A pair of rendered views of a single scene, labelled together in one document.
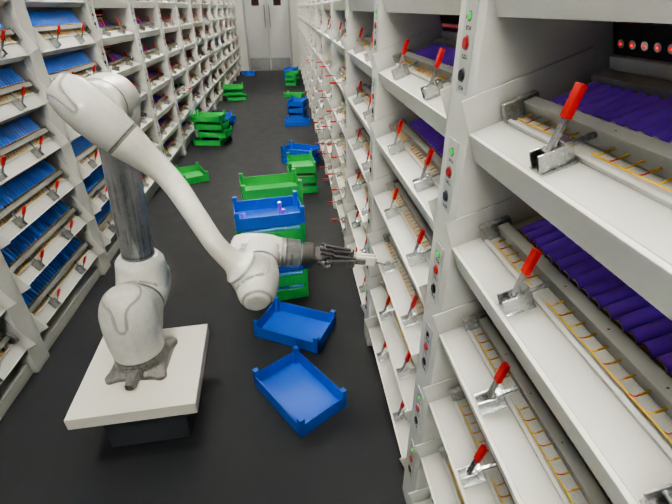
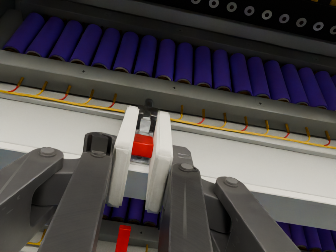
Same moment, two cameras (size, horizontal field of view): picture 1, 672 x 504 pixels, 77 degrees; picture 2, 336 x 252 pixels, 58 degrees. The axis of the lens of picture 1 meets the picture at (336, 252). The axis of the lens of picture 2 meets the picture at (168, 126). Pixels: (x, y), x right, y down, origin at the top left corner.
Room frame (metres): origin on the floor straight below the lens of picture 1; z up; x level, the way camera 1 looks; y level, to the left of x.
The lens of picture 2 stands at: (1.13, 0.05, 0.63)
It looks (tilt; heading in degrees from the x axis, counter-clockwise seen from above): 27 degrees down; 270
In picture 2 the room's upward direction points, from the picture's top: 13 degrees clockwise
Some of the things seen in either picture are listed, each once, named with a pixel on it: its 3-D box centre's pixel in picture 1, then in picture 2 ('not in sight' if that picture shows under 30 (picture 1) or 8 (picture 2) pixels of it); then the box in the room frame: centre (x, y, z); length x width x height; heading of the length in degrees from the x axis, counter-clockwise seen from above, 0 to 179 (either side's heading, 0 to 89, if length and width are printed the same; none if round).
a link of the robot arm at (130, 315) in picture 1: (131, 318); not in sight; (1.01, 0.63, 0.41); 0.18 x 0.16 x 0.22; 10
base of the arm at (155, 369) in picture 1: (139, 359); not in sight; (0.98, 0.62, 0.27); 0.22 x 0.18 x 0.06; 5
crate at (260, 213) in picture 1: (267, 209); not in sight; (1.74, 0.31, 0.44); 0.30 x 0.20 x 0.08; 104
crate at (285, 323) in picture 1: (295, 323); not in sight; (1.43, 0.18, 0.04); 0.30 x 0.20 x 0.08; 68
